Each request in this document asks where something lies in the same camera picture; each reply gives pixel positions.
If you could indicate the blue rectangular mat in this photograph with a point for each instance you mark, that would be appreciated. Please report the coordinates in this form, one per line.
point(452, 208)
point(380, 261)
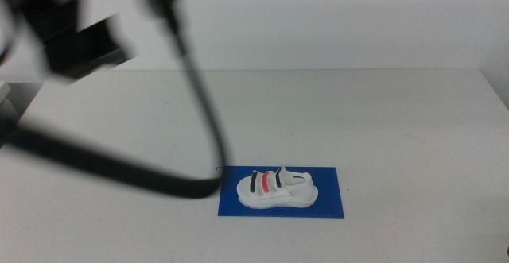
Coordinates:
point(326, 199)

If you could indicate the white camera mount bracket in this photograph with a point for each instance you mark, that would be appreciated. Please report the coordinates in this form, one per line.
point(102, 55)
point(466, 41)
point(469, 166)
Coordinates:
point(97, 6)

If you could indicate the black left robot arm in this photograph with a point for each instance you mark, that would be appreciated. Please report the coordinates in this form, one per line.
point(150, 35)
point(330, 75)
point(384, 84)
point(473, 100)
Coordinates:
point(24, 1)

